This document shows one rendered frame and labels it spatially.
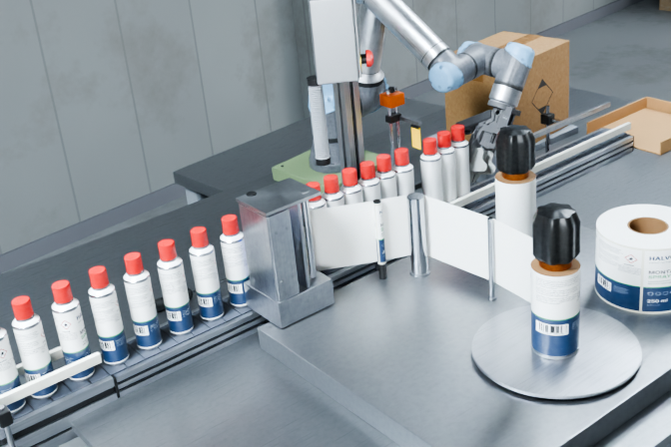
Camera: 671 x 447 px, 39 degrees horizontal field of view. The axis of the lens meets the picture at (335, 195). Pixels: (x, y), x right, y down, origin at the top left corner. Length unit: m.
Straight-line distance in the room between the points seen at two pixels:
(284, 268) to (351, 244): 0.22
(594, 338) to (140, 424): 0.87
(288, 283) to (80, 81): 2.69
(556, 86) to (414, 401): 1.42
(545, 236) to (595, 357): 0.27
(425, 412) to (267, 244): 0.46
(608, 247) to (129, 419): 0.99
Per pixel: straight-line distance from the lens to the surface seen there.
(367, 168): 2.16
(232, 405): 1.86
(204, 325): 2.02
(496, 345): 1.84
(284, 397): 1.85
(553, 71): 2.88
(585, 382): 1.76
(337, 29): 2.06
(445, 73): 2.33
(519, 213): 2.10
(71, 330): 1.87
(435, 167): 2.29
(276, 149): 3.02
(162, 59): 4.69
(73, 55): 4.44
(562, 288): 1.73
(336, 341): 1.90
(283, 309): 1.94
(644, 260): 1.92
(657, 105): 3.19
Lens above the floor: 1.92
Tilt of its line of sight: 24 degrees down
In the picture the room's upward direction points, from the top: 6 degrees counter-clockwise
